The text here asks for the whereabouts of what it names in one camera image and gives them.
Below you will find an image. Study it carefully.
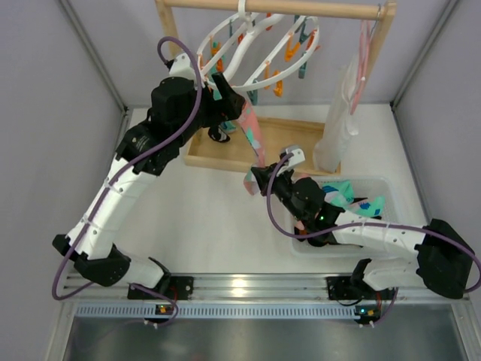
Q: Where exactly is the black white striped sock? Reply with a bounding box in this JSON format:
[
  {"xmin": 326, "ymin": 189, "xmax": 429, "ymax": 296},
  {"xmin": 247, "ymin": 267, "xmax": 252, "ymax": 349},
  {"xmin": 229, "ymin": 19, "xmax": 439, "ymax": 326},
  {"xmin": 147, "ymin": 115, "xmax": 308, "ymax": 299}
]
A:
[{"xmin": 207, "ymin": 126, "xmax": 230, "ymax": 143}]

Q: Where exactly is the pink teal sock front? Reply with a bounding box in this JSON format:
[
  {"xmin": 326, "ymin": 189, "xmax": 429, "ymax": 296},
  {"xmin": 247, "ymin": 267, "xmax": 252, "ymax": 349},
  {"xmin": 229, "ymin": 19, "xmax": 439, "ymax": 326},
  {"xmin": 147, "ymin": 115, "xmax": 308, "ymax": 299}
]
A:
[{"xmin": 237, "ymin": 100, "xmax": 266, "ymax": 196}]

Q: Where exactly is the pink teal sock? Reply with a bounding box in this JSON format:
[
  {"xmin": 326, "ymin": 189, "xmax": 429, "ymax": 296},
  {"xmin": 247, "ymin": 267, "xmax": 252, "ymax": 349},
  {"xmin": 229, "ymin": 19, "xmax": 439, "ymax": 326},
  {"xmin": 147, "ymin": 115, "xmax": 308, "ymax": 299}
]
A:
[
  {"xmin": 237, "ymin": 100, "xmax": 266, "ymax": 196},
  {"xmin": 294, "ymin": 221, "xmax": 305, "ymax": 231}
]

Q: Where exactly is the mint green sock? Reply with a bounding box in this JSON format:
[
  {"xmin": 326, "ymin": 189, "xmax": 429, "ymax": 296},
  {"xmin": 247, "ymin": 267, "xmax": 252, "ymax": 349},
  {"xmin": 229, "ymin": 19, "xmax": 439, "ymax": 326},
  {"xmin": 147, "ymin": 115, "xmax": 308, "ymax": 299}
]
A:
[
  {"xmin": 322, "ymin": 180, "xmax": 355, "ymax": 208},
  {"xmin": 349, "ymin": 196, "xmax": 386, "ymax": 218}
]

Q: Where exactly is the white round clip hanger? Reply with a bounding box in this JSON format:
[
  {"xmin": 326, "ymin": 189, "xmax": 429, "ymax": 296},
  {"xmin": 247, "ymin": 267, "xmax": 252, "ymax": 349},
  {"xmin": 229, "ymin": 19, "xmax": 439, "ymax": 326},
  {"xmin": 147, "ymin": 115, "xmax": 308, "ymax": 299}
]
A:
[{"xmin": 196, "ymin": 1, "xmax": 320, "ymax": 97}]

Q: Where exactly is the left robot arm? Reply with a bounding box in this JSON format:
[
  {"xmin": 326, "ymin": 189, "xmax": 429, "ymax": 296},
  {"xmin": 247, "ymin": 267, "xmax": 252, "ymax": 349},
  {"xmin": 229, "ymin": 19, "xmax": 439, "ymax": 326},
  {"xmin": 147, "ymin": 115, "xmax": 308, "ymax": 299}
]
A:
[{"xmin": 53, "ymin": 72, "xmax": 246, "ymax": 289}]

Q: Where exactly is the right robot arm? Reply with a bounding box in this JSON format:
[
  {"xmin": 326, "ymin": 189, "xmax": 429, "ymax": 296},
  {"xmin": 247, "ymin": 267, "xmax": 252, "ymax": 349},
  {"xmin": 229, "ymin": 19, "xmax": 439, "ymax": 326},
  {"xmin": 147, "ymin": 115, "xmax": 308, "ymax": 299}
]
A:
[{"xmin": 252, "ymin": 165, "xmax": 475, "ymax": 299}]

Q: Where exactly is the red black argyle sock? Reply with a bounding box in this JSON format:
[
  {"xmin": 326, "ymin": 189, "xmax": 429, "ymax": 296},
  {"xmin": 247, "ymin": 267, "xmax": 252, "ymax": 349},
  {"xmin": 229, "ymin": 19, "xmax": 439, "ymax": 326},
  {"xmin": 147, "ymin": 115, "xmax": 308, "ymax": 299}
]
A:
[{"xmin": 294, "ymin": 228, "xmax": 338, "ymax": 247}]

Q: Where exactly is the white cloth garment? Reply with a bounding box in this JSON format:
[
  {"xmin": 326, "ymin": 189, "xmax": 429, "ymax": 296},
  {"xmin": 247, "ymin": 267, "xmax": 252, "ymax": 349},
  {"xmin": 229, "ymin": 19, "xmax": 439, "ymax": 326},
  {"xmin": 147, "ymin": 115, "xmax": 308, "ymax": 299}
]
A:
[{"xmin": 313, "ymin": 54, "xmax": 358, "ymax": 173}]

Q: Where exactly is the white plastic basket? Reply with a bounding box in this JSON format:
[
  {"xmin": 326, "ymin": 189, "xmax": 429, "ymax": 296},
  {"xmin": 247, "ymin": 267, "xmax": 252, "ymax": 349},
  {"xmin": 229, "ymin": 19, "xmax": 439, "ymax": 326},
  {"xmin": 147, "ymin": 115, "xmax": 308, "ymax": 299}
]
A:
[{"xmin": 291, "ymin": 176, "xmax": 403, "ymax": 259}]

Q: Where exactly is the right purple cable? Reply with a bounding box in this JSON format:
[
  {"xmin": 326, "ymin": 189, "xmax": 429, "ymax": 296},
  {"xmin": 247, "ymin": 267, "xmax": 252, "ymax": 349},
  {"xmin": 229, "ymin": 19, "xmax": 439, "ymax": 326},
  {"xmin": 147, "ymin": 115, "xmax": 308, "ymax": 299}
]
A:
[{"xmin": 265, "ymin": 153, "xmax": 481, "ymax": 328}]

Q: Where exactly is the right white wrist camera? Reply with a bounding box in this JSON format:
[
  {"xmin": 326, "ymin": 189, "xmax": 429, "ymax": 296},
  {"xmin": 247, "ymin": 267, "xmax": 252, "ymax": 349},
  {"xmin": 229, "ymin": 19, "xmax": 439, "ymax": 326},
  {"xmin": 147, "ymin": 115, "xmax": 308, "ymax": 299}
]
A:
[{"xmin": 279, "ymin": 145, "xmax": 305, "ymax": 174}]

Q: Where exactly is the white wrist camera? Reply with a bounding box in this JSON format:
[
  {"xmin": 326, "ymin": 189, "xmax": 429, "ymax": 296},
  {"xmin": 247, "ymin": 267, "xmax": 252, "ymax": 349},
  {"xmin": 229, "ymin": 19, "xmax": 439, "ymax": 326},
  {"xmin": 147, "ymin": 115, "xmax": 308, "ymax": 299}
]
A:
[
  {"xmin": 279, "ymin": 145, "xmax": 305, "ymax": 174},
  {"xmin": 165, "ymin": 53, "xmax": 202, "ymax": 88}
]

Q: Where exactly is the wooden clothes rack frame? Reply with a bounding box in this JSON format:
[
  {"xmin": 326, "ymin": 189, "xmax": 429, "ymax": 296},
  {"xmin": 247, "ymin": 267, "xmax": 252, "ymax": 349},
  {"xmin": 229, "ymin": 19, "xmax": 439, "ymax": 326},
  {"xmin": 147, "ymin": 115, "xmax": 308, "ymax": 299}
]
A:
[{"xmin": 154, "ymin": 0, "xmax": 398, "ymax": 178}]

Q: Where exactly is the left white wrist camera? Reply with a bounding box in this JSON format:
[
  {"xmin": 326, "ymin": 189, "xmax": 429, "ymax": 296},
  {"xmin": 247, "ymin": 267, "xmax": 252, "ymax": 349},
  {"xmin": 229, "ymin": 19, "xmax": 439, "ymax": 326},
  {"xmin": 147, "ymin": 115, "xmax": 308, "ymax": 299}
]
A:
[{"xmin": 165, "ymin": 53, "xmax": 202, "ymax": 88}]

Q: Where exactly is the aluminium mounting rail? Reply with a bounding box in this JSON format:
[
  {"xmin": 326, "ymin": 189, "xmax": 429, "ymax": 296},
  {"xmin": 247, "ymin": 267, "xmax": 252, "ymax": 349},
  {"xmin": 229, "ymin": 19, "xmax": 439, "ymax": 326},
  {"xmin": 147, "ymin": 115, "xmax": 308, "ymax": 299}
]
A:
[{"xmin": 57, "ymin": 272, "xmax": 468, "ymax": 304}]

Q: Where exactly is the perforated cable duct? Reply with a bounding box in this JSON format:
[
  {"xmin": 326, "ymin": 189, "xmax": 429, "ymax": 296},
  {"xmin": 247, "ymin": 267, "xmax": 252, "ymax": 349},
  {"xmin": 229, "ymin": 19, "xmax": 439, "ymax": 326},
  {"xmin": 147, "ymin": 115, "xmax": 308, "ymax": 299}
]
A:
[{"xmin": 75, "ymin": 302, "xmax": 378, "ymax": 320}]

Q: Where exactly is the pink wire hanger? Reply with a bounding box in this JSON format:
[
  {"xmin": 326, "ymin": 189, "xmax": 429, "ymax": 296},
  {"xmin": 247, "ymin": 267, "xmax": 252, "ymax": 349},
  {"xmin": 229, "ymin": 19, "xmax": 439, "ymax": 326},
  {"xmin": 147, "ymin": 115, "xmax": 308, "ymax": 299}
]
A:
[{"xmin": 350, "ymin": 20, "xmax": 373, "ymax": 115}]

